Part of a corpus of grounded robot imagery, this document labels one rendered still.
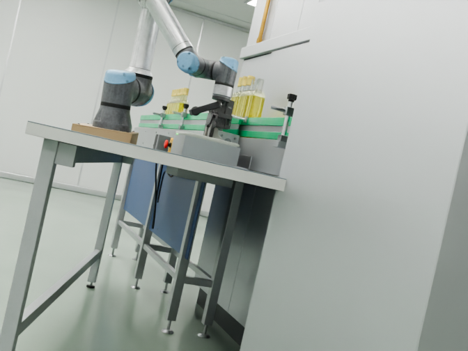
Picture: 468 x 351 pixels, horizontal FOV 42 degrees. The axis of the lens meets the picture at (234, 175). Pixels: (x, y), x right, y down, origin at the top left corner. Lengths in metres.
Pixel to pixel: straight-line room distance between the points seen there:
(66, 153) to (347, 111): 0.75
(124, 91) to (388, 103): 1.31
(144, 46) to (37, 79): 5.88
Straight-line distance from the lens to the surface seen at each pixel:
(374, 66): 1.40
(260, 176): 1.64
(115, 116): 2.39
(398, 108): 1.28
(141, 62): 2.53
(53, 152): 1.72
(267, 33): 3.17
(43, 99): 8.36
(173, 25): 2.36
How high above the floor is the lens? 0.74
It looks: 1 degrees down
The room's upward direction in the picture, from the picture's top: 13 degrees clockwise
